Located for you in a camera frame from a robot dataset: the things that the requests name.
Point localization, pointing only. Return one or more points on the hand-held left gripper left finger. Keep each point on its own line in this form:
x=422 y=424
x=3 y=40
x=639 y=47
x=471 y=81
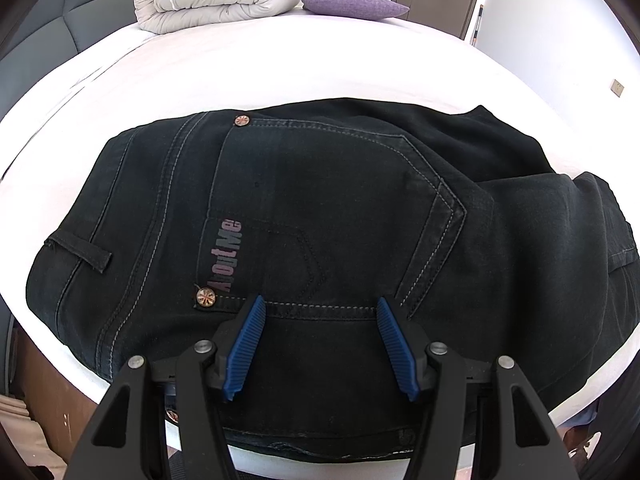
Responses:
x=245 y=350

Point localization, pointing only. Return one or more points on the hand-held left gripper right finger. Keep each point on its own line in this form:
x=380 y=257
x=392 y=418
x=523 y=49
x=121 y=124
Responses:
x=395 y=350

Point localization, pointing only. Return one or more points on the black denim pants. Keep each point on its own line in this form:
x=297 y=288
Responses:
x=325 y=200

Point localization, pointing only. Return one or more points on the beige curtain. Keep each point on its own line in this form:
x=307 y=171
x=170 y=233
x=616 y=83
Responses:
x=20 y=425

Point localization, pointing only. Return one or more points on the white bed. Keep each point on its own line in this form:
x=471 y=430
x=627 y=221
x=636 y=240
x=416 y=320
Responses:
x=300 y=60

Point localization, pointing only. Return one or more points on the purple pillow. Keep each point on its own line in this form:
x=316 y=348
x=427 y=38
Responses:
x=350 y=5

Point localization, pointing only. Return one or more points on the dark grey padded headboard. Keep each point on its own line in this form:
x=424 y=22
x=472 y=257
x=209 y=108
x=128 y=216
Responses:
x=50 y=25

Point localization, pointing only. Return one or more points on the brown wooden bed frame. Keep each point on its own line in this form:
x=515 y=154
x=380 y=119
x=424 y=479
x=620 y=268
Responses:
x=50 y=390

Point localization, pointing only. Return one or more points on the wall socket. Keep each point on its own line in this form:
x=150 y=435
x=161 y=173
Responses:
x=618 y=87

